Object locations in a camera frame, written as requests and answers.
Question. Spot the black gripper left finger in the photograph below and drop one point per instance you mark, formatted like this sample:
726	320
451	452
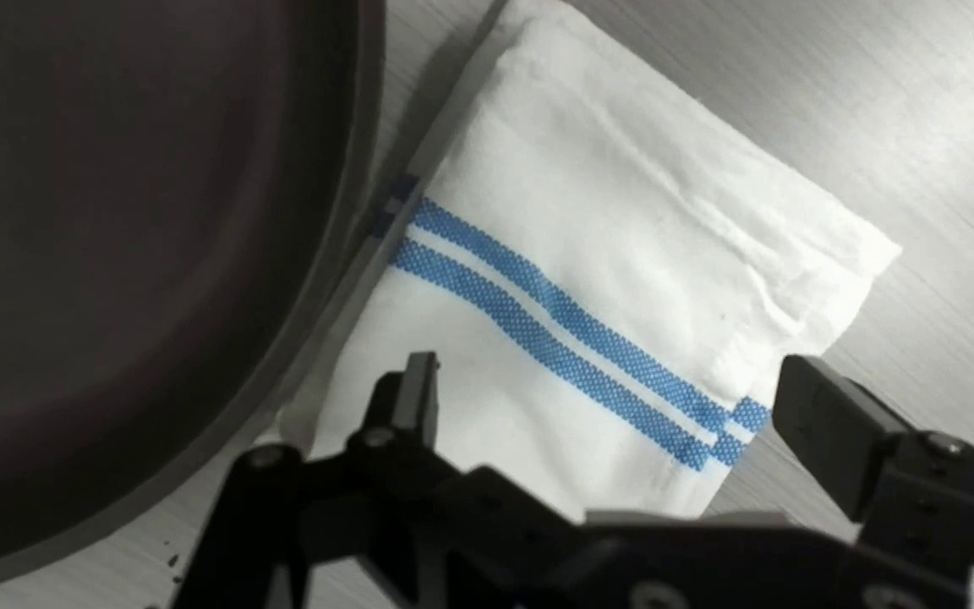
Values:
419	400

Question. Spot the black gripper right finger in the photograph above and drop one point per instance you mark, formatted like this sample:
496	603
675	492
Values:
844	433

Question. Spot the dark nonstick frying pan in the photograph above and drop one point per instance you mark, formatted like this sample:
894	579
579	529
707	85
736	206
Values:
115	226

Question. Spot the white towel with blue stripes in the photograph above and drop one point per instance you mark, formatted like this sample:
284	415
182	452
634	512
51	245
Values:
623	226

